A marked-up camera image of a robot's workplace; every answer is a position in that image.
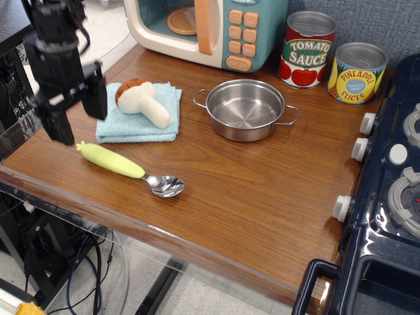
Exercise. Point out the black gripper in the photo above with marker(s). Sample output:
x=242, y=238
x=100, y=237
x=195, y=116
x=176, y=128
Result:
x=63, y=81

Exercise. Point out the plush mushroom toy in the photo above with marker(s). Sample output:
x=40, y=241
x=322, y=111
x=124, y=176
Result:
x=138, y=96

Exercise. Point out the toy microwave oven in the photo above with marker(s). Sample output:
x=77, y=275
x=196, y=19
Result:
x=231, y=35

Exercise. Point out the white stove knob upper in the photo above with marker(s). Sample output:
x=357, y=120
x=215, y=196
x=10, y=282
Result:
x=367, y=123

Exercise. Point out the tomato sauce can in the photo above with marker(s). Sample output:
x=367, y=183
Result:
x=306, y=47

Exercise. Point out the white stove knob middle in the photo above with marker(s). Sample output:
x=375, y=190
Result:
x=359, y=149

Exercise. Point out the yellow object bottom corner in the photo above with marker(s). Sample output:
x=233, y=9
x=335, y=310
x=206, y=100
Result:
x=29, y=309

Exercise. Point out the green handled metal spoon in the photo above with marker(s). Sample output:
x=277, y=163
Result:
x=162, y=186

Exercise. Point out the light blue folded cloth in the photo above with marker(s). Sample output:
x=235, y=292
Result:
x=128, y=128

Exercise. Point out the small steel pot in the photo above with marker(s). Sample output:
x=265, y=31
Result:
x=245, y=110

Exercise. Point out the black desk at left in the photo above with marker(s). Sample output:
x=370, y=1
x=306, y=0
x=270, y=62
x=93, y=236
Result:
x=15, y=24

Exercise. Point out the clear acrylic table guard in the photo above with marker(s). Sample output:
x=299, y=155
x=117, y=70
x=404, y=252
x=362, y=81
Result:
x=252, y=212

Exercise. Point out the orange toy plate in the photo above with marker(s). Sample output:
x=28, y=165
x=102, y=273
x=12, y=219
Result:
x=183, y=21

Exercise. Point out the white stove knob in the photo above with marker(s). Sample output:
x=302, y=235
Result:
x=359, y=149
x=341, y=207
x=367, y=123

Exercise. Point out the dark blue toy stove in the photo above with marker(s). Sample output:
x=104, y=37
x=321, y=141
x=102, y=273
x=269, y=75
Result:
x=378, y=268

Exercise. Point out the white stove knob lower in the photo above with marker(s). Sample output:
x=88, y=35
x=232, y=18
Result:
x=341, y=207

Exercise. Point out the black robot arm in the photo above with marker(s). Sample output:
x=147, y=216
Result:
x=55, y=22

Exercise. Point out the pineapple slices can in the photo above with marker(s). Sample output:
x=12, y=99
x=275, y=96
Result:
x=357, y=72

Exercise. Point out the black table leg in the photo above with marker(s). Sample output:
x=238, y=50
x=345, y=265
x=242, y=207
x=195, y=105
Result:
x=157, y=292

